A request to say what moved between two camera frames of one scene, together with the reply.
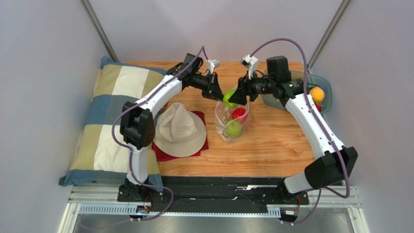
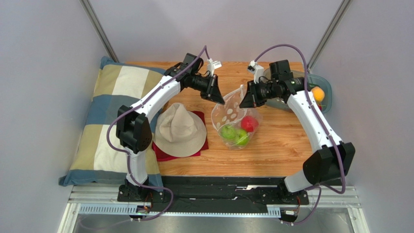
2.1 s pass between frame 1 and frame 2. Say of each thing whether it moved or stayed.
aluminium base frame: stayed
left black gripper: stayed
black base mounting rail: stayed
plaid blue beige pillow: stayed
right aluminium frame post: stayed
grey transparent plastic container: stayed
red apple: moved
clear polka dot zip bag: moved
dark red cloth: stayed
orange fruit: stayed
